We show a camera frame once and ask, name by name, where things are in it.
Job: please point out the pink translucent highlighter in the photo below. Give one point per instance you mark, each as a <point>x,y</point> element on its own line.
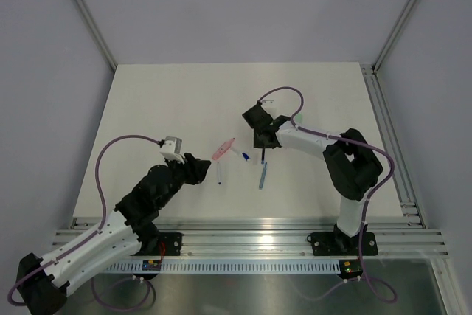
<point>223,149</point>

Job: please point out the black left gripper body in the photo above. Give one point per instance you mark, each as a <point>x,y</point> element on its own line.
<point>190,176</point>

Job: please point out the white marker blue tip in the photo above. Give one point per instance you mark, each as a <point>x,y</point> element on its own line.
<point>219,173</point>

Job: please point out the right aluminium frame post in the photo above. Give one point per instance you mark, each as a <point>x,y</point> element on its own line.
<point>392,38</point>

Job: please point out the right side aluminium rail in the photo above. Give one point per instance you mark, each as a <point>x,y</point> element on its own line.
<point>403,182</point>

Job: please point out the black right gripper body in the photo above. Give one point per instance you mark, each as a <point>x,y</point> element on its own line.
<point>257,142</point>

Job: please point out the clear highlighter cap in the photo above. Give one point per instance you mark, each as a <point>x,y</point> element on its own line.
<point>235,150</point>

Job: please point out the white slotted cable duct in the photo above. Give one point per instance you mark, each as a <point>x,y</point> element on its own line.
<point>230,267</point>

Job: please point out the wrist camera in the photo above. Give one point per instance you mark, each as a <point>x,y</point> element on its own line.
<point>171,149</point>
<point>269,106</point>

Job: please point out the left aluminium frame post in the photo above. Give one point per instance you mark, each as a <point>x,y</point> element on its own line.
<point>91,25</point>

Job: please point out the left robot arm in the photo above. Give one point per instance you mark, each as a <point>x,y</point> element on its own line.
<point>45,282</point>

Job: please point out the controller board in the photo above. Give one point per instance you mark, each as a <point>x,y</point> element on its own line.
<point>151,265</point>
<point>350,269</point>

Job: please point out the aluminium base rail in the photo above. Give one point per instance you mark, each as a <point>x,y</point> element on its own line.
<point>405,237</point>

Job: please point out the right controller board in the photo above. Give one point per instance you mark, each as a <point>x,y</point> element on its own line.
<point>350,269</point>

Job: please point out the aluminium frame post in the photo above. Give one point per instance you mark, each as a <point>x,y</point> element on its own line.
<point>392,38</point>
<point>91,25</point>

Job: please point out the light blue pen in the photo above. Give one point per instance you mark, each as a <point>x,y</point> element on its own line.
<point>263,176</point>

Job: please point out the left controller board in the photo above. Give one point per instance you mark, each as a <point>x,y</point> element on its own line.
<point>151,265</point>

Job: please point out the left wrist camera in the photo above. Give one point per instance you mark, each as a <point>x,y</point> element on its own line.
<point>171,149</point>

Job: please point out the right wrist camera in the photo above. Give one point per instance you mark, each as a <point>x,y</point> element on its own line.
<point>269,106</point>

